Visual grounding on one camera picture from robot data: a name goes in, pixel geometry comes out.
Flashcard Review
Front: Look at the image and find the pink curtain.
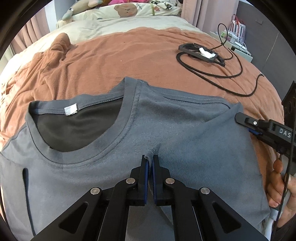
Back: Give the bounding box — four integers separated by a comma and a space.
181, 0, 239, 33

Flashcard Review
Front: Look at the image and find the grey t-shirt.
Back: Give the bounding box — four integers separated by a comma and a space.
1, 77, 270, 240

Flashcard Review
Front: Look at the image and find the bear print pillow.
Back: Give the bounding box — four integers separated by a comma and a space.
70, 2, 182, 21

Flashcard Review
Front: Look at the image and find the pink fluffy cloth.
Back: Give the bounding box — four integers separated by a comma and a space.
108, 0, 149, 6

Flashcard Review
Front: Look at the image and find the striped gift bag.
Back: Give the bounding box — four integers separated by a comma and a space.
228, 14, 246, 44

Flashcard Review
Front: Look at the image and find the terracotta orange blanket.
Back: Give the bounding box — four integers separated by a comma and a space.
1, 28, 284, 146

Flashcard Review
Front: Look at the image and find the cream white duvet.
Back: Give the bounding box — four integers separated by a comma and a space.
1, 16, 201, 90

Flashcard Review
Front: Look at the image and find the plush toy animal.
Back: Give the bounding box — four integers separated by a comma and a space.
62, 0, 103, 21

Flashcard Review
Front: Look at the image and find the black white patterned cloth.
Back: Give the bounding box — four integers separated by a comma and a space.
149, 0, 182, 10

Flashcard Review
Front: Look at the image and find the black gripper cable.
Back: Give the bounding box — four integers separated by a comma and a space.
270, 129, 296, 241

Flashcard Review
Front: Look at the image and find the white bedside storage box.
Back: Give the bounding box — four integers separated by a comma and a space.
210, 30, 253, 62

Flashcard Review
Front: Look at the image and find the black cable with device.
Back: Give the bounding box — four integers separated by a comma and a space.
176, 22, 265, 98

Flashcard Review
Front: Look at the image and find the person's right hand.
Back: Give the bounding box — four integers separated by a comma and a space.
266, 159, 296, 228

